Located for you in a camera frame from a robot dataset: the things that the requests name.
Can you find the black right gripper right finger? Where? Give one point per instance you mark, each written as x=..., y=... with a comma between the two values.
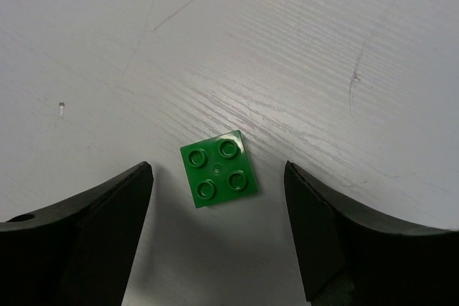
x=351, y=254

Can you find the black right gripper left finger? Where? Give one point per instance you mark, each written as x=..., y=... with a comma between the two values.
x=78, y=251

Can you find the green small lego brick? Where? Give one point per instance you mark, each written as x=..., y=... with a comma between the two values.
x=218, y=169

